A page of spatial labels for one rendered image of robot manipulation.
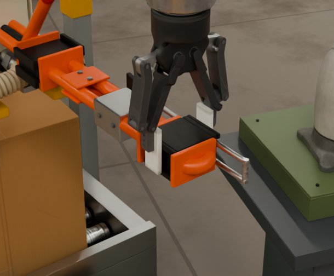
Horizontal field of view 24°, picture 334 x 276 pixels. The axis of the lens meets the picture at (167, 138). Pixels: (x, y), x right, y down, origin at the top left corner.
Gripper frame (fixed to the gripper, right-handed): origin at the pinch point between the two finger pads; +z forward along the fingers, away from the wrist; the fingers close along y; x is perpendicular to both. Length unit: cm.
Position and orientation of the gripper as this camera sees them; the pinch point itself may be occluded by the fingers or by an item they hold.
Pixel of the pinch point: (179, 143)
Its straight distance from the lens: 110.3
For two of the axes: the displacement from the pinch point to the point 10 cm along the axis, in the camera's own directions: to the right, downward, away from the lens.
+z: 0.0, 8.5, 5.2
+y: -8.0, 3.1, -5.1
